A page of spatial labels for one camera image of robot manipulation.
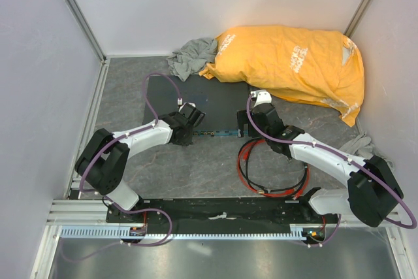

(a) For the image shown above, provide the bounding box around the dark grey network switch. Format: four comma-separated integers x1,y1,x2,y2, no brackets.
146,75,249,136

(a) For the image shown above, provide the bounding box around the grey cloth at right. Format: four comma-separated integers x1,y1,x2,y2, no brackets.
339,132,394,172

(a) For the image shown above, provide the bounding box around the purple cable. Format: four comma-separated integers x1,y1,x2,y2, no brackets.
245,94,418,250
78,73,184,218

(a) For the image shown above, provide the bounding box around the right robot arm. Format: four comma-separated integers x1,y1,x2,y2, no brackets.
237,103,405,227

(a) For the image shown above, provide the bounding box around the yellow printed fabric bag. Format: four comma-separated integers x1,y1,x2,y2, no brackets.
199,25,364,127

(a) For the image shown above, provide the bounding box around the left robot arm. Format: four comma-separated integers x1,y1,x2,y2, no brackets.
74,103,205,222

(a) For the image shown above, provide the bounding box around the black ethernet cable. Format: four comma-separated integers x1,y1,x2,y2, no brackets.
238,140,308,197

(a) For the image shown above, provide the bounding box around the grey cloth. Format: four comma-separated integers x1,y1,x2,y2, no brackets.
339,132,394,172
167,37,218,82

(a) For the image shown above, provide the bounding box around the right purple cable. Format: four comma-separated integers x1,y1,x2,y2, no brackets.
245,94,418,250

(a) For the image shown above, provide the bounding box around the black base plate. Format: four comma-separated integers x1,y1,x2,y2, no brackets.
106,197,339,235

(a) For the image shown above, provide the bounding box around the red ethernet cable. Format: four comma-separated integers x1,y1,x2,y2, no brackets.
236,138,310,200

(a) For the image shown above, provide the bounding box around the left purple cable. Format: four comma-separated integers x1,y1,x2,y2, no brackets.
78,73,184,218

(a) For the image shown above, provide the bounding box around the grey cloth at back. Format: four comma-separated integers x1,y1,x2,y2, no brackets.
167,37,218,82

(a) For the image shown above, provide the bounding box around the slotted cable duct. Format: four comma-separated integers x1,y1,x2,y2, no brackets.
60,225,324,240

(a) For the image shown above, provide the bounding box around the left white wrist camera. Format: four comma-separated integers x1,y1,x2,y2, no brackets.
177,98,196,112

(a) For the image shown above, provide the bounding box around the aluminium frame rail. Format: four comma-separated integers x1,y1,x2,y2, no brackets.
29,58,111,278

